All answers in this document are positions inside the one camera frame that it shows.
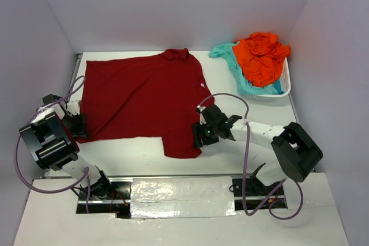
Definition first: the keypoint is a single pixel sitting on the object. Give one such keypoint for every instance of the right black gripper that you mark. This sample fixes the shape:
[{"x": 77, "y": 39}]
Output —
[{"x": 198, "y": 129}]

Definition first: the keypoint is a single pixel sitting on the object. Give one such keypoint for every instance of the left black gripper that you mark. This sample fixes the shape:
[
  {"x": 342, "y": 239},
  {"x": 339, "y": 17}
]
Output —
[{"x": 81, "y": 129}]

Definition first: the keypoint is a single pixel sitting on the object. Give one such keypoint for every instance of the dark red t shirt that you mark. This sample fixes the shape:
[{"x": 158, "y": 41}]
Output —
[{"x": 148, "y": 96}]

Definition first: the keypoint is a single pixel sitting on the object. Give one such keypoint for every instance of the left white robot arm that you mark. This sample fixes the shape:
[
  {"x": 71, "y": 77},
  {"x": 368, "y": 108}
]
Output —
[{"x": 51, "y": 137}]

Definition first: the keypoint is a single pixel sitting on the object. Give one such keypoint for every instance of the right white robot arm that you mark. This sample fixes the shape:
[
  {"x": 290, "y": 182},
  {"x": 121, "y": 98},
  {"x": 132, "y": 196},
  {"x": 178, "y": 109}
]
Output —
[{"x": 296, "y": 152}]

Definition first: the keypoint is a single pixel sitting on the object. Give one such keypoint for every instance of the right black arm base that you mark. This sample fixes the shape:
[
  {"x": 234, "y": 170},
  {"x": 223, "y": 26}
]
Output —
[{"x": 256, "y": 192}]

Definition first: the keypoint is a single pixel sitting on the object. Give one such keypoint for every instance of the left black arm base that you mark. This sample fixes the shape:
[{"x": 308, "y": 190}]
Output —
[{"x": 105, "y": 197}]

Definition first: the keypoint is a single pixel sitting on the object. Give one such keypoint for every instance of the teal t shirt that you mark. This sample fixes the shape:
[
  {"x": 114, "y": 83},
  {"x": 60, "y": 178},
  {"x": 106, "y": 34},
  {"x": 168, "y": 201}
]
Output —
[{"x": 226, "y": 52}]

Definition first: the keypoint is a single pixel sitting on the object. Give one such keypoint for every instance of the orange t shirt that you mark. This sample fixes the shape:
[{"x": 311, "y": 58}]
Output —
[{"x": 261, "y": 57}]

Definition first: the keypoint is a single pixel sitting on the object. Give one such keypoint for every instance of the white laundry basket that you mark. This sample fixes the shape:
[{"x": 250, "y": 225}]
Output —
[{"x": 279, "y": 89}]

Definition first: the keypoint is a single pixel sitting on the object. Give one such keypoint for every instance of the shiny taped white panel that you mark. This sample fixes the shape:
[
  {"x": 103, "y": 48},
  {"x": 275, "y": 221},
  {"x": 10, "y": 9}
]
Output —
[{"x": 181, "y": 197}]

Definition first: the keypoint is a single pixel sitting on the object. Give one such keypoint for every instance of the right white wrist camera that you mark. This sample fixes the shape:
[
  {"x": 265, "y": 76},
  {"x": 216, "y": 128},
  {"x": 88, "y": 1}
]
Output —
[{"x": 199, "y": 110}]

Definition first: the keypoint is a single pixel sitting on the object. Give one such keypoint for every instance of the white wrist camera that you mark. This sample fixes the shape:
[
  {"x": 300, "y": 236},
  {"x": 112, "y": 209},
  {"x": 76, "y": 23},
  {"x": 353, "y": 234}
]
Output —
[
  {"x": 74, "y": 107},
  {"x": 199, "y": 110}
]

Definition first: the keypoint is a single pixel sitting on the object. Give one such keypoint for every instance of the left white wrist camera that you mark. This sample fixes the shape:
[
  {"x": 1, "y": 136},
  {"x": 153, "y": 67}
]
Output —
[{"x": 74, "y": 107}]

